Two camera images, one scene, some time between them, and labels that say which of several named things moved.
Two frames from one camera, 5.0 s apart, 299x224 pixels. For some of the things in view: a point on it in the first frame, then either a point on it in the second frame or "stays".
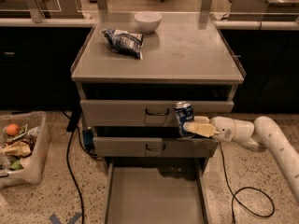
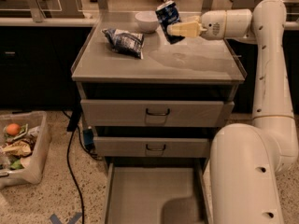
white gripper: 224,129 -> 214,25
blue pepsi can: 184,111 -> 168,14
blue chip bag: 124,42 stays
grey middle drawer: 153,146 stays
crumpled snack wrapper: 20,147 stays
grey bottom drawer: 157,195 stays
